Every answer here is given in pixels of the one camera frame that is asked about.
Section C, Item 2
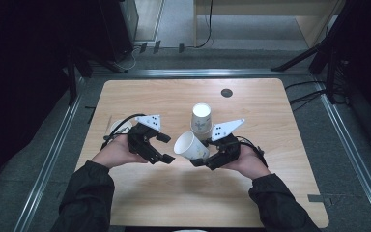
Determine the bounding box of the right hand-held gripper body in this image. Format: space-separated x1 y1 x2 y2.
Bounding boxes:
205 118 245 171

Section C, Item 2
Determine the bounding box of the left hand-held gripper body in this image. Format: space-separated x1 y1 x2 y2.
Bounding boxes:
127 114 167 165

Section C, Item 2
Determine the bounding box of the stack of white paper cups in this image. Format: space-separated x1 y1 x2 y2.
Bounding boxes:
190 102 214 142

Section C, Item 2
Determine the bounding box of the person's right hand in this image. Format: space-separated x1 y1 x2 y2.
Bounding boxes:
220 144 271 181

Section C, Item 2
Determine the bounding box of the person's left hand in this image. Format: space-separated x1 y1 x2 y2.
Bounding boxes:
91 133 149 170

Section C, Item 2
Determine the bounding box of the black metal stand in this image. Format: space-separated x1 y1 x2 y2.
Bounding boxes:
270 0 371 104
66 47 128 105

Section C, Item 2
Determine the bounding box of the dark cabinet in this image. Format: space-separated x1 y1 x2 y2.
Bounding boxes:
98 0 139 63

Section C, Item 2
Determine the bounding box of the light wooden furniture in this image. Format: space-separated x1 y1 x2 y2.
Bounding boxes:
192 0 347 49

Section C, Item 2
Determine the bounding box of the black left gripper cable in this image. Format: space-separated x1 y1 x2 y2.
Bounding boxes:
100 113 148 151

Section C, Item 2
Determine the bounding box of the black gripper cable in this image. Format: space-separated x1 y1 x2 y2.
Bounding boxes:
100 113 148 151
236 134 269 168

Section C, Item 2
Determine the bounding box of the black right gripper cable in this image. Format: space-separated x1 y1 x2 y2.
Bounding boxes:
236 134 269 168

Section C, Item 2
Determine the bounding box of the metal frame rail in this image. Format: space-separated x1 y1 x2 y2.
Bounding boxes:
13 76 88 232
90 68 313 79
312 76 371 231

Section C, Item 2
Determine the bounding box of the white floor cable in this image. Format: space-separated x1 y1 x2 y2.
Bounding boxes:
122 44 143 72

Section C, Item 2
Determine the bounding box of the black floor cable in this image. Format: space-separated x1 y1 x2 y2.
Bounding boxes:
284 80 327 92
289 90 327 112

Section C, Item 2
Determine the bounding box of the black hanging cable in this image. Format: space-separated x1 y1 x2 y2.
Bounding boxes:
194 0 214 49

